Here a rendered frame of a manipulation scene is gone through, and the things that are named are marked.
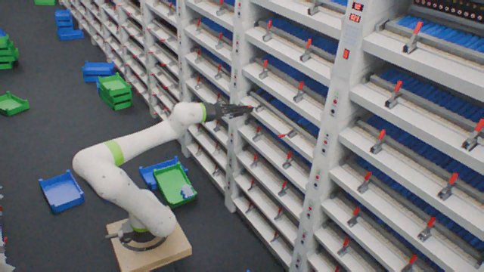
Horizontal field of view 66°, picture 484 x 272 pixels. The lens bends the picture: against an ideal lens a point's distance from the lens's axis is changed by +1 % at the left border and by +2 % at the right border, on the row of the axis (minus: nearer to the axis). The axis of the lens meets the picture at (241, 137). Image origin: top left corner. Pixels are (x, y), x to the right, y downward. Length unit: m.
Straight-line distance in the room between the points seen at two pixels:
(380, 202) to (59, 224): 1.94
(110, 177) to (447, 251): 1.18
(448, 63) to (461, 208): 0.43
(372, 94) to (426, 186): 0.35
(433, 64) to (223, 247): 1.63
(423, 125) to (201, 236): 1.57
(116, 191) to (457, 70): 1.17
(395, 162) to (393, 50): 0.39
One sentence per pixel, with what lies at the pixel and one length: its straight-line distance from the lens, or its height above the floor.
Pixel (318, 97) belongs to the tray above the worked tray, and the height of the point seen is 1.11.
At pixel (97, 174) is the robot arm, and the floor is 0.92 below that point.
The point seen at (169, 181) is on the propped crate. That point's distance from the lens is 2.70.
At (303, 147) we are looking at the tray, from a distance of 1.68.
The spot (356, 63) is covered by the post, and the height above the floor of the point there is 1.35.
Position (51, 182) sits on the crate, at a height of 0.02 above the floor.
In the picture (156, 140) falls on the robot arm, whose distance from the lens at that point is 1.69.
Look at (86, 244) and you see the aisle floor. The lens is 2.48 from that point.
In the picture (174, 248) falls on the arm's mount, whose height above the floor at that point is 0.33.
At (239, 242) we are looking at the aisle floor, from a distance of 2.38.
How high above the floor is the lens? 1.82
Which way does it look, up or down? 34 degrees down
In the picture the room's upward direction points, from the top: 4 degrees clockwise
